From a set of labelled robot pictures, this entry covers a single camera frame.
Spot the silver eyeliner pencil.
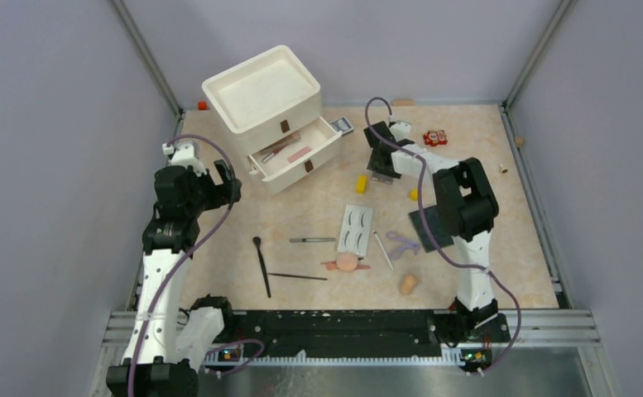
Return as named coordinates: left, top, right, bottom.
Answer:
left=289, top=237, right=336, bottom=243

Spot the white plastic drawer organizer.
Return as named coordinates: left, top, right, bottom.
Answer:
left=201, top=45, right=341, bottom=194

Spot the peach powder puff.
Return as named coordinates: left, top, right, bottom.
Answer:
left=335, top=252, right=360, bottom=272

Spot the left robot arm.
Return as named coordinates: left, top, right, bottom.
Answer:
left=105, top=160, right=242, bottom=396

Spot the yellow rectangular toy block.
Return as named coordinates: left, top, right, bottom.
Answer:
left=355, top=175, right=368, bottom=194

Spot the white cosmetic pencil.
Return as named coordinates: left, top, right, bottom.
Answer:
left=372, top=230, right=395, bottom=270

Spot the black makeup brush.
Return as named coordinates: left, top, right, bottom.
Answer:
left=252, top=237, right=272, bottom=299

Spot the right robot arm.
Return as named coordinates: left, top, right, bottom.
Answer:
left=363, top=122, right=499, bottom=341

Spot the white false eyelash card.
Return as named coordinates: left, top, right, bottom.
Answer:
left=337, top=204, right=374, bottom=257

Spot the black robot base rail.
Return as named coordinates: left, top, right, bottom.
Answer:
left=214, top=309, right=511, bottom=358

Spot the pink compact case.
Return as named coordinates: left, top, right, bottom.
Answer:
left=288, top=146, right=312, bottom=164

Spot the wooden block at wall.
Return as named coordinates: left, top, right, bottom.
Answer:
left=392, top=98, right=415, bottom=107

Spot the blue playing card deck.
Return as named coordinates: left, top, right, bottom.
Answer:
left=329, top=117, right=355, bottom=136

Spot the thin black pencil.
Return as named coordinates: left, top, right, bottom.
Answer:
left=267, top=272, right=328, bottom=281

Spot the brown eyeshadow palette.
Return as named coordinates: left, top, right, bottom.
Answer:
left=260, top=132, right=300, bottom=156

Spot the dark green building baseplate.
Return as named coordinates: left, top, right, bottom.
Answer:
left=408, top=205, right=454, bottom=252

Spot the silver red lip pencil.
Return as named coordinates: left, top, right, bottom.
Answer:
left=262, top=143, right=290, bottom=164

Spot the beige makeup sponge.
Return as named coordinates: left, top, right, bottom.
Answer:
left=399, top=274, right=419, bottom=295

